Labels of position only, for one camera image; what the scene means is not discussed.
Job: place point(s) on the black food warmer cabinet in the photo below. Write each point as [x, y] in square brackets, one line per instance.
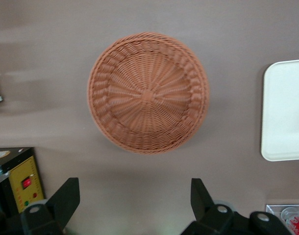
[22, 171]

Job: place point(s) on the cream plastic tray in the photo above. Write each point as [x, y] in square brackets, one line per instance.
[284, 110]

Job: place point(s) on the round brown wicker basket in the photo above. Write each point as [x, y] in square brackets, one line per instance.
[147, 95]

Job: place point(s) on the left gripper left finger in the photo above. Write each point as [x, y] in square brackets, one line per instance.
[54, 210]

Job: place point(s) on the red cola bottle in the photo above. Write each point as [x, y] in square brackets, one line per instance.
[297, 224]

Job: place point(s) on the clear acrylic bottle rack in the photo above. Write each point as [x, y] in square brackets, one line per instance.
[272, 209]

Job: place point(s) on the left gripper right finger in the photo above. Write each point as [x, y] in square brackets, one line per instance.
[210, 215]

